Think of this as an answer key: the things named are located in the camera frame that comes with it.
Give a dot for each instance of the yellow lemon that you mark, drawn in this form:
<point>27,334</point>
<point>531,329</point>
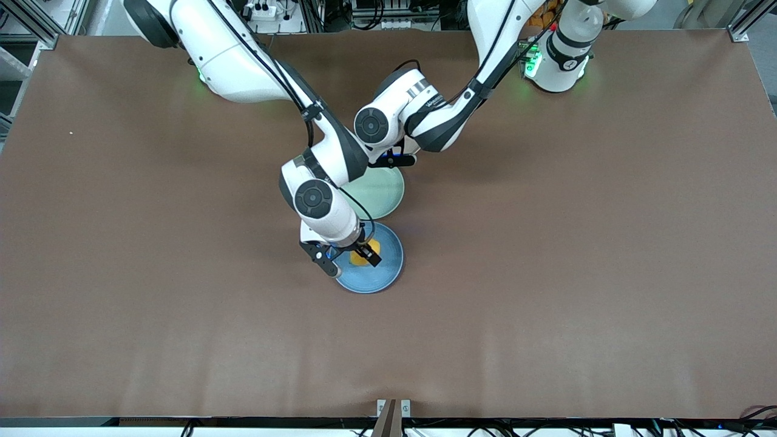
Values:
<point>373,246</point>

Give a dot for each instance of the grey arm base connector box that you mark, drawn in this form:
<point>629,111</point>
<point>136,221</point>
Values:
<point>531,60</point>

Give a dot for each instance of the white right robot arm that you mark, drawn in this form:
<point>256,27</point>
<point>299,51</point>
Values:
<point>243,67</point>

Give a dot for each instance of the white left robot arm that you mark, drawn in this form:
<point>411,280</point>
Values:
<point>425,115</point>

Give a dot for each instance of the blue round plate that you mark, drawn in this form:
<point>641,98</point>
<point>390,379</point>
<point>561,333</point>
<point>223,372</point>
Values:
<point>376,279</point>

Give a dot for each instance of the light green round plate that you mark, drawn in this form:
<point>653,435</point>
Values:
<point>382,194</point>

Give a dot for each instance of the grey equipment rack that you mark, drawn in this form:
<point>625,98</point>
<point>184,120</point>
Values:
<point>394,15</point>

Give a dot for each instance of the white power strip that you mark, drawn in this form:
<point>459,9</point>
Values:
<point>261,12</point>

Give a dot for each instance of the black table edge strip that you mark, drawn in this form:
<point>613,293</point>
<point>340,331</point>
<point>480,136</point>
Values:
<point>182,421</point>

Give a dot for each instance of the orange snack bags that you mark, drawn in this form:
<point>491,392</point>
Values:
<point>546,15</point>

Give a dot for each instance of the white power adapter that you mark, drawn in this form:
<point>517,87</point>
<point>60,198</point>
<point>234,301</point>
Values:
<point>623,430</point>

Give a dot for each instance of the metal table edge bracket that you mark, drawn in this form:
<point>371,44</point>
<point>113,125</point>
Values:
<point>393,413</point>

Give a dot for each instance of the aluminium frame post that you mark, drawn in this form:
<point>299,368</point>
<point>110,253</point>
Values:
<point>312,15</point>

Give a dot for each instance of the aluminium frame bars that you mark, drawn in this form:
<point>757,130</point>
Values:
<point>36,24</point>

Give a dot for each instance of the aluminium corner frame bar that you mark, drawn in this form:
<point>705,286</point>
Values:
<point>749,18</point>

